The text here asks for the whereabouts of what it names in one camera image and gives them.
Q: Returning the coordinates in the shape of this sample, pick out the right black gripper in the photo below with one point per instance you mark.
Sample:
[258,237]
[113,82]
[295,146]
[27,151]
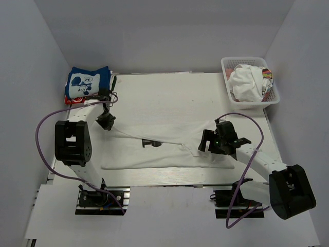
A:
[209,135]

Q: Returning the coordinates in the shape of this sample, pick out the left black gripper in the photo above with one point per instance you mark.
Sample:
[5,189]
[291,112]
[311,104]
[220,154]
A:
[108,124]

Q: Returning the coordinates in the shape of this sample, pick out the white t-shirt with robot print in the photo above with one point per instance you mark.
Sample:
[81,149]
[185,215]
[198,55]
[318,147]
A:
[157,146]

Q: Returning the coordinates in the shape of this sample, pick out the white t-shirt with colourful print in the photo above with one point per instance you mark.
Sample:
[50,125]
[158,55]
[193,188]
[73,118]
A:
[249,83]

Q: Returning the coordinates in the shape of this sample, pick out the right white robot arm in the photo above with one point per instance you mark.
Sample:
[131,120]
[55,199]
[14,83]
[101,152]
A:
[286,188]

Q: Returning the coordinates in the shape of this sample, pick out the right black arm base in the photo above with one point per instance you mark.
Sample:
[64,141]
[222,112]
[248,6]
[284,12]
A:
[222,199]

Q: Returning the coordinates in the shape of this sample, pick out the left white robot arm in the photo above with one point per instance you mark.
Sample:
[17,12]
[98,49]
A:
[73,145]

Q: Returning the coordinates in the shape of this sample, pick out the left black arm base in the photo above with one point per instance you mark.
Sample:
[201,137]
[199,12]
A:
[92,202]

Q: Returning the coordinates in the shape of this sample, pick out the red folded t-shirt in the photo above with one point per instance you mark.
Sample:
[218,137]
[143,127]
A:
[78,100]

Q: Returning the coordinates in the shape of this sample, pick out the blue folded Mickey t-shirt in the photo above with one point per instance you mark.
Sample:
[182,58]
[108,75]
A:
[82,82]

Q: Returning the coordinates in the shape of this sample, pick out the white plastic basket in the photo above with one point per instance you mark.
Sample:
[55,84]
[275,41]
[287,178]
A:
[272,96]

